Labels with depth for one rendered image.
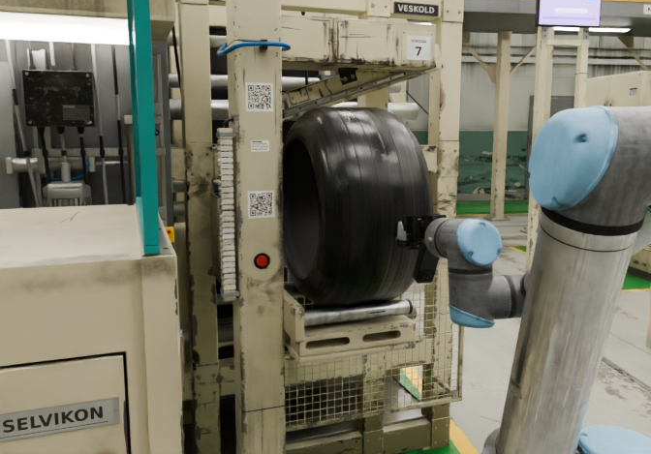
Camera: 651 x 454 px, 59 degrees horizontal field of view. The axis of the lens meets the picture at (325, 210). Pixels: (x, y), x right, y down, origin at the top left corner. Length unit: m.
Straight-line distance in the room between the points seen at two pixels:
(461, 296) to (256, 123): 0.73
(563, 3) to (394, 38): 3.81
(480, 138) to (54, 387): 11.34
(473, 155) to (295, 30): 10.09
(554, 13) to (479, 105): 6.45
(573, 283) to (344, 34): 1.36
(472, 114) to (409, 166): 10.38
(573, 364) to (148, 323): 0.55
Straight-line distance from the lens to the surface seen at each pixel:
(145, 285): 0.75
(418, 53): 2.05
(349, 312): 1.65
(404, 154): 1.54
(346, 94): 2.07
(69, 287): 0.75
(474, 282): 1.18
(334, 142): 1.50
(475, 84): 11.93
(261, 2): 1.60
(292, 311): 1.58
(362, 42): 1.96
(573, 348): 0.81
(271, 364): 1.71
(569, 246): 0.74
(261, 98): 1.57
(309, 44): 1.90
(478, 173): 11.90
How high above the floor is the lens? 1.42
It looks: 8 degrees down
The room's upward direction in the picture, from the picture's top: straight up
